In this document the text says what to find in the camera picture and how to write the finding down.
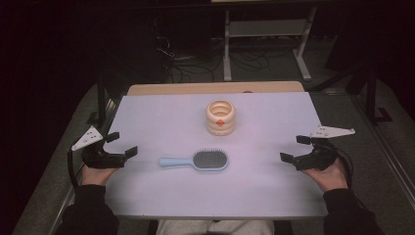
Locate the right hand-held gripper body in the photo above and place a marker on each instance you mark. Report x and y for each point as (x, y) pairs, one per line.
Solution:
(318, 156)

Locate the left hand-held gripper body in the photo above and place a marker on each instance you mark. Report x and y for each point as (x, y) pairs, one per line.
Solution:
(98, 158)

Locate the light blue hairbrush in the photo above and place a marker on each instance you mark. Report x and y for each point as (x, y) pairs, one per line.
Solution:
(205, 160)

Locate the cream ribbed holder cup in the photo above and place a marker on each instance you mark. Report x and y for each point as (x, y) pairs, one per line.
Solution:
(220, 125)

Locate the person's left hand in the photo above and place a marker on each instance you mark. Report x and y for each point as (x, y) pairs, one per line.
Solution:
(98, 176)

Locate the person's right hand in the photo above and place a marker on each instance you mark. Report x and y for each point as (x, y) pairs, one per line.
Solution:
(329, 179)

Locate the black metal stand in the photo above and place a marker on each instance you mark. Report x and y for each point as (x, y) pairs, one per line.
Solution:
(372, 98)
(101, 98)

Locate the white table cover sheet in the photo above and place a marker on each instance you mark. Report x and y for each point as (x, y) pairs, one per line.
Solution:
(163, 124)

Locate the white metal stand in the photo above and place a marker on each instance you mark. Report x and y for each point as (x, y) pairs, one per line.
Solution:
(267, 27)

